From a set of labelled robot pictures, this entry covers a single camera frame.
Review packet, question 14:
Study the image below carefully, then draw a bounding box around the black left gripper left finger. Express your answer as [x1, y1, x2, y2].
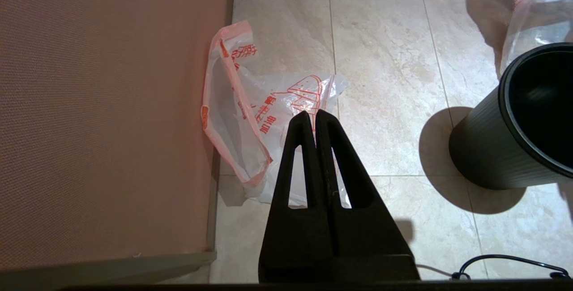
[259, 111, 333, 282]

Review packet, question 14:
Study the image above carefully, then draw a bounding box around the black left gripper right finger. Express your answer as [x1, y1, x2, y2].
[316, 109, 420, 282]

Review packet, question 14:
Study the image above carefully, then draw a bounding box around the empty white red-printed trash bag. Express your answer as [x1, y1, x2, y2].
[201, 20, 351, 209]

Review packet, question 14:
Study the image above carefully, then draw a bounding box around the grey skirting board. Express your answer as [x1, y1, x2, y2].
[0, 250, 218, 291]

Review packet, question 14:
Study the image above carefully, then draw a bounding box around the white red-printed trash bag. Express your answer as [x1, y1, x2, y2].
[500, 0, 573, 77]
[201, 20, 351, 209]

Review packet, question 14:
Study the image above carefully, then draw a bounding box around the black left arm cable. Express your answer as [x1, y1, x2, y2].
[451, 255, 570, 281]

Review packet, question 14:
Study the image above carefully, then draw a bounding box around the black round trash bin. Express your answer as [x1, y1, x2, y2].
[449, 43, 573, 191]

